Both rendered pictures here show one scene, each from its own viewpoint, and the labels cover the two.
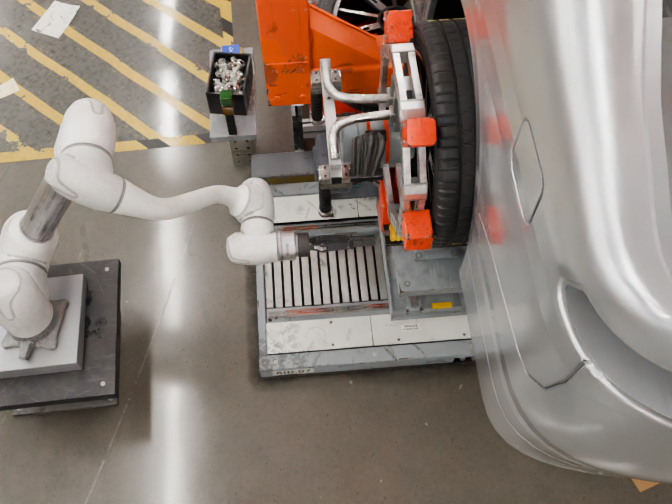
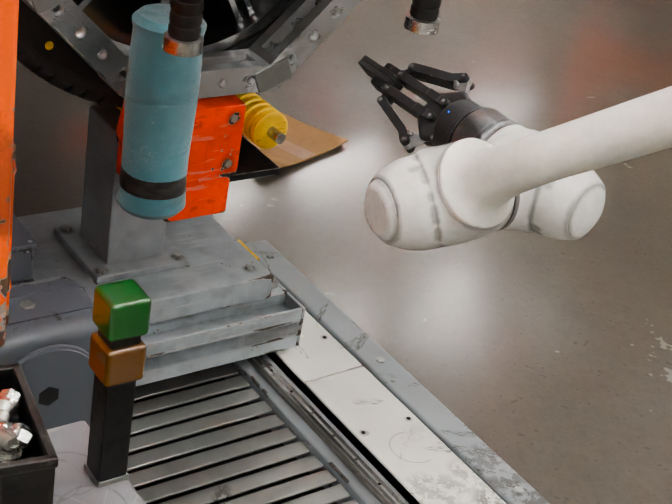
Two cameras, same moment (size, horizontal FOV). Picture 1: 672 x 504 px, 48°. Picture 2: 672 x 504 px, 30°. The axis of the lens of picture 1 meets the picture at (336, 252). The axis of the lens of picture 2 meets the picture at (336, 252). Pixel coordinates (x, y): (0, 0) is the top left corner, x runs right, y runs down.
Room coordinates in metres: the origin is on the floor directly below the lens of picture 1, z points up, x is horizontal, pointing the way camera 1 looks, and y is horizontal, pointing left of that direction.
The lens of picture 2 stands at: (2.10, 1.23, 1.27)
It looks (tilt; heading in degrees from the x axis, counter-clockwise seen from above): 30 degrees down; 234
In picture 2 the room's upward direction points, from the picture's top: 11 degrees clockwise
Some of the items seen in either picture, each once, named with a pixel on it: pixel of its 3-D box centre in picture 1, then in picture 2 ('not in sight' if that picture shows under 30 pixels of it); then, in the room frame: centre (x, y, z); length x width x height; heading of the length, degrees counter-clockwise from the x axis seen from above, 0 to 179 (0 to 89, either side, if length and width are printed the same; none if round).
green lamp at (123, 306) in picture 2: (226, 97); (121, 310); (1.70, 0.37, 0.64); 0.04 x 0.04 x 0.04; 5
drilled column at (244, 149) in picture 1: (239, 124); not in sight; (1.93, 0.39, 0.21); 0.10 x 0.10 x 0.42; 5
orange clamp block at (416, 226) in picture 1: (416, 230); not in sight; (1.05, -0.22, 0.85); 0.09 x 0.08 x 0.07; 5
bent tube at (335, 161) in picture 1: (364, 129); not in sight; (1.26, -0.08, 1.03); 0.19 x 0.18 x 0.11; 95
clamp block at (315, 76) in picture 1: (326, 81); not in sight; (1.52, 0.03, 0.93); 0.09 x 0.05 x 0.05; 95
